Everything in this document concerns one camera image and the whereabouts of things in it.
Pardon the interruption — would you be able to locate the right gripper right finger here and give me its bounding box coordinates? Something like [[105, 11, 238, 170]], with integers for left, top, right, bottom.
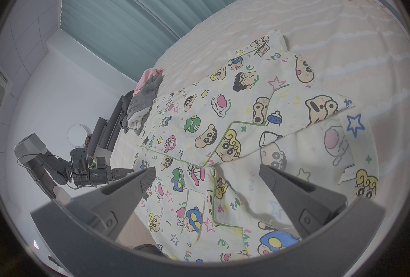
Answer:
[[259, 164, 349, 240]]

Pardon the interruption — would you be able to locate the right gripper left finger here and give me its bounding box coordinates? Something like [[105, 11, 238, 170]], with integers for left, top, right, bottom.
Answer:
[[69, 167, 157, 237]]

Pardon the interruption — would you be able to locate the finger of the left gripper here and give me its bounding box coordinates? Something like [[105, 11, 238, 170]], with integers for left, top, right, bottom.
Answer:
[[111, 168, 135, 179]]

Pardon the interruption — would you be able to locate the white printed pyjama top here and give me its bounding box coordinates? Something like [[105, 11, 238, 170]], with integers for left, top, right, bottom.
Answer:
[[133, 29, 380, 264]]

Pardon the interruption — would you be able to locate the bed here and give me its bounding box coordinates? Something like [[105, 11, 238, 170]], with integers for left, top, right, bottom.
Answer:
[[115, 0, 410, 264]]

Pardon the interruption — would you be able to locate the dark grey garment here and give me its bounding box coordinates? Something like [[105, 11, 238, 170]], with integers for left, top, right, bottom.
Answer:
[[120, 91, 136, 134]]

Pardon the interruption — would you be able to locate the grey knit garment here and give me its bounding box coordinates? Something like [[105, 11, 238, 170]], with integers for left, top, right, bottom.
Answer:
[[126, 74, 164, 137]]

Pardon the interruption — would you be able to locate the pink garment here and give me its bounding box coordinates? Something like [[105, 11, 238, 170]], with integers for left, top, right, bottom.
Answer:
[[135, 68, 166, 94]]

